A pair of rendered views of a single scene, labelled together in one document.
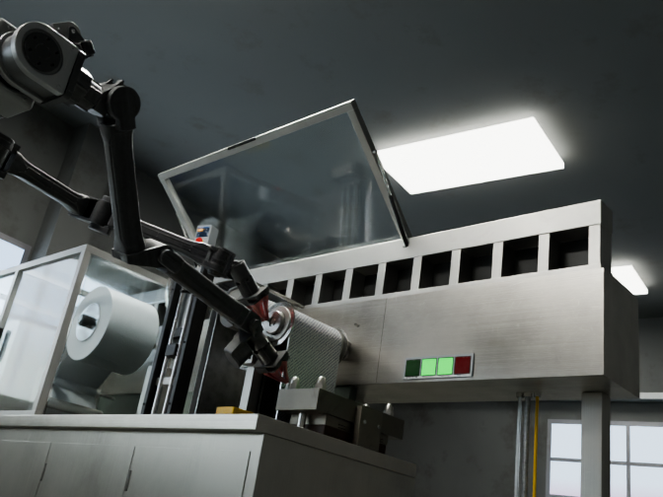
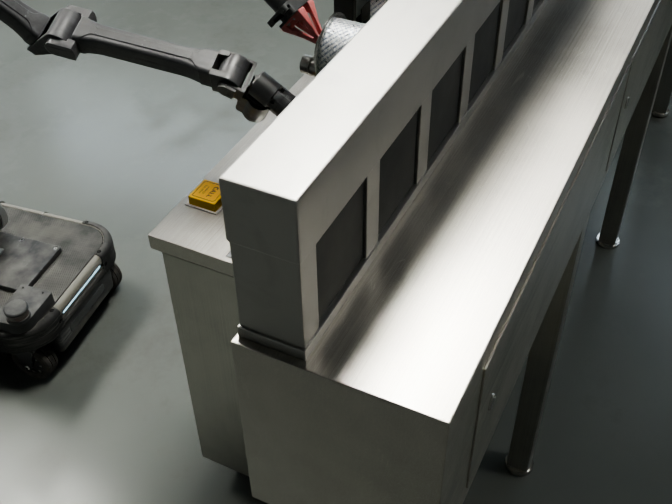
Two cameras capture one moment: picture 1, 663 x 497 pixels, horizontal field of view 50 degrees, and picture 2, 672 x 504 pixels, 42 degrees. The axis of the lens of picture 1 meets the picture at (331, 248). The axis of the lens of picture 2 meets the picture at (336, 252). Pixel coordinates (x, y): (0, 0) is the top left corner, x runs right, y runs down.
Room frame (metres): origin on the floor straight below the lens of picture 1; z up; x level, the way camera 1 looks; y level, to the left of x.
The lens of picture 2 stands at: (1.68, -1.38, 2.14)
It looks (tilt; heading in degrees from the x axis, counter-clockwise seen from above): 42 degrees down; 72
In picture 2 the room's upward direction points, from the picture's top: 1 degrees counter-clockwise
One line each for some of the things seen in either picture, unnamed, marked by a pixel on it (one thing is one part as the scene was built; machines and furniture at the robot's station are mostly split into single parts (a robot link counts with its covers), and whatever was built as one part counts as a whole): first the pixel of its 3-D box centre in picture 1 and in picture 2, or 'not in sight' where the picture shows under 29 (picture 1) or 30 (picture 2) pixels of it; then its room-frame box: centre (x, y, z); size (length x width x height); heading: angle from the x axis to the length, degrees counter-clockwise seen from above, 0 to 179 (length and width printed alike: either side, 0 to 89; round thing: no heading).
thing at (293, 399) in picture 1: (342, 415); not in sight; (2.15, -0.11, 1.00); 0.40 x 0.16 x 0.06; 135
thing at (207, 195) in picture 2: (234, 414); (210, 195); (1.89, 0.18, 0.91); 0.07 x 0.07 x 0.02; 45
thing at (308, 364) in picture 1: (310, 378); not in sight; (2.21, 0.00, 1.11); 0.23 x 0.01 x 0.18; 135
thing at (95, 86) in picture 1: (76, 87); not in sight; (1.31, 0.60, 1.45); 0.09 x 0.08 x 0.12; 52
